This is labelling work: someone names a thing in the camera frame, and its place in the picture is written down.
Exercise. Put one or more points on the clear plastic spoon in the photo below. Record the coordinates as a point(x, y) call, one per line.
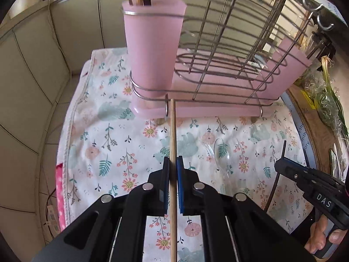
point(218, 155)

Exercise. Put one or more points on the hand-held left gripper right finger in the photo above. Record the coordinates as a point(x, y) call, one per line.
point(180, 191)

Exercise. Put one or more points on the dark brown chopstick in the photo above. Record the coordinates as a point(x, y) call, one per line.
point(272, 191)

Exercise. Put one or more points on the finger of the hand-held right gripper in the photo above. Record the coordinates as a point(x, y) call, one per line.
point(291, 174)
point(313, 176)

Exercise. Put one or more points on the white power strip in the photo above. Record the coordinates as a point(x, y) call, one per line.
point(52, 218)

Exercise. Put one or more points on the brown cardboard sheet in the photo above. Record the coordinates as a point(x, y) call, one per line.
point(313, 131)

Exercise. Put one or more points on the plastic bag of greens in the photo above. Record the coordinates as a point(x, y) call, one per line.
point(327, 106)

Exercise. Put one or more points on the grey kitchen counter cabinet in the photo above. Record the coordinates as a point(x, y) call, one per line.
point(32, 73)

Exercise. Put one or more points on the metal storage shelf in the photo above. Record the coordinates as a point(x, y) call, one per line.
point(300, 133)

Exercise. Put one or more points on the pink plastic utensil cup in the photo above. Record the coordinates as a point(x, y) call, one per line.
point(150, 54)

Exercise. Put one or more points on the green onions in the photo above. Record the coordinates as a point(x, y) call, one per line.
point(328, 79)

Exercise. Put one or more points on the pink dotted towel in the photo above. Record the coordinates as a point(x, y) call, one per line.
point(60, 196)

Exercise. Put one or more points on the person's right hand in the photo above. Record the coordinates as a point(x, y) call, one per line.
point(317, 237)

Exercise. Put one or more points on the pink plastic drip tray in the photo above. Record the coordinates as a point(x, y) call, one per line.
point(212, 109)

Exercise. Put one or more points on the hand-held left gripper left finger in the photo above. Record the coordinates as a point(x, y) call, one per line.
point(165, 188)

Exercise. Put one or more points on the floral printed cloth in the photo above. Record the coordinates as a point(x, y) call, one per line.
point(109, 142)

